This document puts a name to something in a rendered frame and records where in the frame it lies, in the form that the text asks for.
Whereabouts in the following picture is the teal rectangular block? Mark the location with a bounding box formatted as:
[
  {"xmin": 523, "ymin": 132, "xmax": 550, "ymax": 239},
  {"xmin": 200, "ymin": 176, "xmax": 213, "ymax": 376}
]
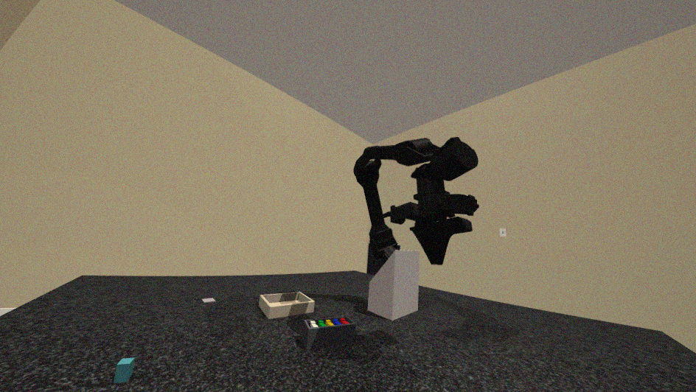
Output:
[{"xmin": 114, "ymin": 357, "xmax": 135, "ymax": 383}]

